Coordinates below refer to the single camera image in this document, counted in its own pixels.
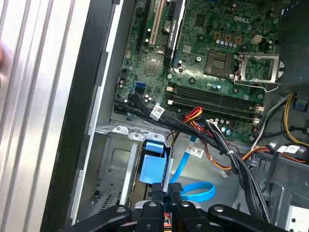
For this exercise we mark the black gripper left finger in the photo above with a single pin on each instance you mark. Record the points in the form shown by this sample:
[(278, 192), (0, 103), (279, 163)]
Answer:
[(150, 217)]

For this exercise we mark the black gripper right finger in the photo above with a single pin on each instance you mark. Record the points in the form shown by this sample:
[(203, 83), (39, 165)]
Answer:
[(190, 217)]

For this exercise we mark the hard disk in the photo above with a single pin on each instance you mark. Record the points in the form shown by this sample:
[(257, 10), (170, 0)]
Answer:
[(152, 166)]

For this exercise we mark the metal disk bay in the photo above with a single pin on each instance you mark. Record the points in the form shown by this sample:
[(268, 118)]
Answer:
[(116, 164)]

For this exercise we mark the black RAM slot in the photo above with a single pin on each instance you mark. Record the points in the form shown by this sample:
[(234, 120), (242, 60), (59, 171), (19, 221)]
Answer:
[(217, 93), (217, 111), (217, 99), (217, 105)]

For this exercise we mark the white expansion slot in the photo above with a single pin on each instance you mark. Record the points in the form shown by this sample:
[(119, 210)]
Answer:
[(157, 24)]

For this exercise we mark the black expansion slot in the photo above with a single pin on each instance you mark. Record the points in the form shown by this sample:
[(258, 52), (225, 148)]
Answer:
[(143, 24)]

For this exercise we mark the person hand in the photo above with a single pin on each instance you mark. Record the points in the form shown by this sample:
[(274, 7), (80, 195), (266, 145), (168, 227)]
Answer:
[(2, 56)]

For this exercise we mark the metal drive cage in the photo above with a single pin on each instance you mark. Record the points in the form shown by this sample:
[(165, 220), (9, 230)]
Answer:
[(289, 183)]

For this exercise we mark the blue data port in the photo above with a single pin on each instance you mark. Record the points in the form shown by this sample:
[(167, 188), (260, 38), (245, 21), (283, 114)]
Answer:
[(140, 85)]

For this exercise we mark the black open PC case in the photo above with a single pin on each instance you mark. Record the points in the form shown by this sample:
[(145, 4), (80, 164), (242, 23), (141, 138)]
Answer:
[(79, 96)]

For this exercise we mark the square dark chipset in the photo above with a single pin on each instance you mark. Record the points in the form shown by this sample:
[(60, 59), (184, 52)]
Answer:
[(150, 67)]

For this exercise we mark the CPU socket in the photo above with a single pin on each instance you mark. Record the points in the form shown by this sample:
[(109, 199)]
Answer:
[(218, 64)]

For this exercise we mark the green motherboard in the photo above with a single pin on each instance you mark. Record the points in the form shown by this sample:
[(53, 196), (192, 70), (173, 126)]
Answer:
[(193, 60)]

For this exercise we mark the black graphics card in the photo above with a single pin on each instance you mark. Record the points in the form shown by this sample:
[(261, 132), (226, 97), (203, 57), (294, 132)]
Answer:
[(172, 36)]

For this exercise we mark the white square power connector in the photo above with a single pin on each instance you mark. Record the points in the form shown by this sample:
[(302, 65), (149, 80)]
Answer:
[(257, 39)]

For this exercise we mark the round silver coin battery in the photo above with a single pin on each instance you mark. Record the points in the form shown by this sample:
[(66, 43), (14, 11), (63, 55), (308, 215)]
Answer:
[(167, 27)]

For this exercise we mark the grey power supply unit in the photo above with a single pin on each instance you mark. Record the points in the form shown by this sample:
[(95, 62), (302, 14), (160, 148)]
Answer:
[(294, 48)]

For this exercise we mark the metal socket cover frame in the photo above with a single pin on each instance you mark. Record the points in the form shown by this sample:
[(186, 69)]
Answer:
[(259, 56)]

